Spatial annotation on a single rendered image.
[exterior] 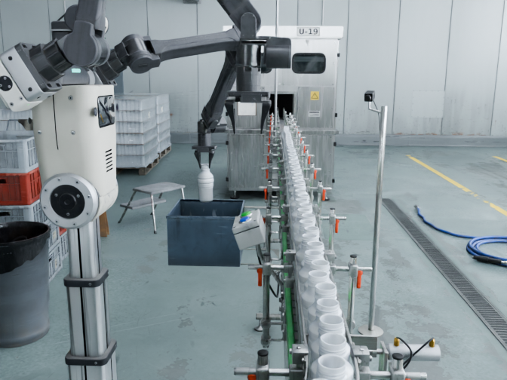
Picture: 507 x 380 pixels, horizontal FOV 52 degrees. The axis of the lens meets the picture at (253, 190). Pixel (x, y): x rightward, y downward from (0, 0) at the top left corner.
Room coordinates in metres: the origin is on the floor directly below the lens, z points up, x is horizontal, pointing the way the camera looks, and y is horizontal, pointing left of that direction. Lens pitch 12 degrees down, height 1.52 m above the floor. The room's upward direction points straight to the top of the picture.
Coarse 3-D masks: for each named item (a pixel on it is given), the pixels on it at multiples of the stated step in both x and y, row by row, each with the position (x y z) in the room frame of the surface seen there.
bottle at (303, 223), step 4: (300, 220) 1.27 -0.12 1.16; (304, 220) 1.28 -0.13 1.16; (308, 220) 1.28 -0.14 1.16; (300, 224) 1.25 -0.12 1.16; (304, 224) 1.24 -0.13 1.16; (308, 224) 1.24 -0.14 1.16; (312, 224) 1.25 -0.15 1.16; (300, 228) 1.25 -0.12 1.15; (300, 232) 1.25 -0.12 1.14; (296, 236) 1.26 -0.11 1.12; (300, 236) 1.25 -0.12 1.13; (296, 240) 1.25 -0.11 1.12; (300, 240) 1.24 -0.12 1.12; (296, 244) 1.25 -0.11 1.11; (296, 248) 1.25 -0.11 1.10; (296, 252) 1.25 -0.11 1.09
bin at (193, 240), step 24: (168, 216) 2.08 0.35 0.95; (192, 216) 2.08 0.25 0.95; (216, 216) 2.08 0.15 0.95; (168, 240) 2.09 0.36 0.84; (192, 240) 2.08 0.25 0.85; (216, 240) 2.08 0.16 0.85; (168, 264) 2.09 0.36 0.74; (192, 264) 2.08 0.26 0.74; (216, 264) 2.08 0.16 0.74; (240, 264) 2.09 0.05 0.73
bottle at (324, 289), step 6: (324, 282) 0.86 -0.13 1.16; (318, 288) 0.84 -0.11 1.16; (324, 288) 0.86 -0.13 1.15; (330, 288) 0.86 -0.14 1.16; (318, 294) 0.84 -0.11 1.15; (324, 294) 0.83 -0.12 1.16; (330, 294) 0.83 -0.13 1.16; (312, 306) 0.84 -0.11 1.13; (312, 312) 0.83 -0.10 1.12; (312, 318) 0.83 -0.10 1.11
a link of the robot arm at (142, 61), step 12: (132, 36) 1.70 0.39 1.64; (144, 36) 1.74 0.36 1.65; (192, 36) 1.78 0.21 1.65; (204, 36) 1.79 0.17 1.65; (216, 36) 1.81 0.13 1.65; (228, 36) 1.82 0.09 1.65; (240, 36) 1.83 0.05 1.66; (156, 48) 1.71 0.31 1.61; (168, 48) 1.72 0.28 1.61; (180, 48) 1.74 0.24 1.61; (192, 48) 1.76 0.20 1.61; (204, 48) 1.79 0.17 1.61; (216, 48) 1.82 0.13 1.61; (228, 48) 1.84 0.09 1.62; (132, 60) 1.66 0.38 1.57; (144, 60) 1.67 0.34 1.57; (156, 60) 1.69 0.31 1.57; (144, 72) 1.71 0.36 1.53
